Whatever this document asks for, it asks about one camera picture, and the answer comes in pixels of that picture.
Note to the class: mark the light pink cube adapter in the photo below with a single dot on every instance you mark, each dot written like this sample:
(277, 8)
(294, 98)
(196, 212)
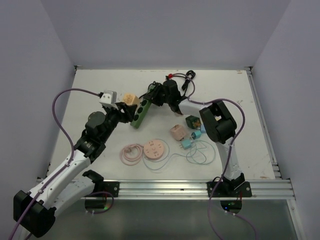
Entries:
(178, 132)

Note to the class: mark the pink round socket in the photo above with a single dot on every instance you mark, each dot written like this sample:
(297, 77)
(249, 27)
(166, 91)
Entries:
(154, 149)

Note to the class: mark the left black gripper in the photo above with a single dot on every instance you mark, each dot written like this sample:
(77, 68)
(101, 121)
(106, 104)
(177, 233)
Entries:
(128, 115)

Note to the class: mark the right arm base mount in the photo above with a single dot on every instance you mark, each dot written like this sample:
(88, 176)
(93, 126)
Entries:
(225, 187)

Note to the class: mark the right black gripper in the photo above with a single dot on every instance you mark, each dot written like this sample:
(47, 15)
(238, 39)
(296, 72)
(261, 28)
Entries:
(154, 95)

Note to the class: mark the aluminium rail frame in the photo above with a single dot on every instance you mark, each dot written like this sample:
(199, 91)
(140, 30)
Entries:
(163, 189)

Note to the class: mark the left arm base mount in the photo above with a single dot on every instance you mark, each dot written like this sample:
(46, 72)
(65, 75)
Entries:
(102, 185)

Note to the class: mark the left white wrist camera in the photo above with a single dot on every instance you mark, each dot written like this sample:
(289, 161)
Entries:
(108, 98)

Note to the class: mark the dark green cube adapter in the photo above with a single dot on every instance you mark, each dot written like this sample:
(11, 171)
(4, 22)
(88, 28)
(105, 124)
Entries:
(193, 122)

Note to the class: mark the light blue charger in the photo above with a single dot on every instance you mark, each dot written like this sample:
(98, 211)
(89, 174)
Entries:
(202, 129)

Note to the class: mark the teal dual usb charger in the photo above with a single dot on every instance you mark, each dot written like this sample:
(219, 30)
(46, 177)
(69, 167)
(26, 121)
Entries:
(196, 134)

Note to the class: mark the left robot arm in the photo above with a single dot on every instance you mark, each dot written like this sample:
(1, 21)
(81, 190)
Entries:
(35, 210)

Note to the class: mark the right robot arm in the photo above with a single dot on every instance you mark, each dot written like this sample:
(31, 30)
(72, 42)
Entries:
(220, 125)

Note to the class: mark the green power strip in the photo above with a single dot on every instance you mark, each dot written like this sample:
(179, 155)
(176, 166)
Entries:
(142, 110)

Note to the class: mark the light teal charger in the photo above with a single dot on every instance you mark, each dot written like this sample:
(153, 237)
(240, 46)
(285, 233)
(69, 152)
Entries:
(186, 144)

